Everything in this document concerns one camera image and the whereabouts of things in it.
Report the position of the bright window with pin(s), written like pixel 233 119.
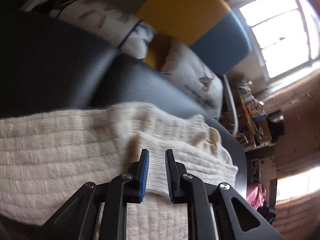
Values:
pixel 287 37

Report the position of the cream knitted sweater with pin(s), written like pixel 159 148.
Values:
pixel 46 157

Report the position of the pink cloth pile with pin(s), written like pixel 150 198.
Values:
pixel 255 195

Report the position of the white blue triangle pillow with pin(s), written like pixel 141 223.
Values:
pixel 128 33

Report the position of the white deer print pillow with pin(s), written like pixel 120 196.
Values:
pixel 182 67

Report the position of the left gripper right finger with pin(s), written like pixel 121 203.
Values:
pixel 214 211

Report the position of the cluttered wooden shelf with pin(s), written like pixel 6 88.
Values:
pixel 256 128

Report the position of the grey yellow blue cushion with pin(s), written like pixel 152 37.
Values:
pixel 208 27

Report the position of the white metal chair frame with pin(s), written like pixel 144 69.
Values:
pixel 229 99

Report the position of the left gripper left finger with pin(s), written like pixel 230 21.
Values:
pixel 99 210

